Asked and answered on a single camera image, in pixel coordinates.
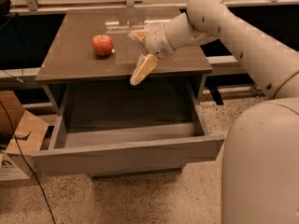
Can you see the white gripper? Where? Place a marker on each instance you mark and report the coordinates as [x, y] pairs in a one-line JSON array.
[[155, 40]]

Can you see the red apple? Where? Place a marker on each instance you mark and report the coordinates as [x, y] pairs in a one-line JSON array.
[[102, 45]]

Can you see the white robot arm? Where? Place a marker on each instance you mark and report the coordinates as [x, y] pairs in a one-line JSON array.
[[260, 162]]

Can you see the open grey top drawer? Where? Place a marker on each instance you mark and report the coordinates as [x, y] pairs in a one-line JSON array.
[[110, 128]]

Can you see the grey cabinet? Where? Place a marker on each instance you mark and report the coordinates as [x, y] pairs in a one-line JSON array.
[[72, 60]]

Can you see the black object top left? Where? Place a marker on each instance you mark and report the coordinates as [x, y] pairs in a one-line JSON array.
[[4, 7]]

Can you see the brown cardboard box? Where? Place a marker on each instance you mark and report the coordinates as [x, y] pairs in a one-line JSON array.
[[22, 133]]

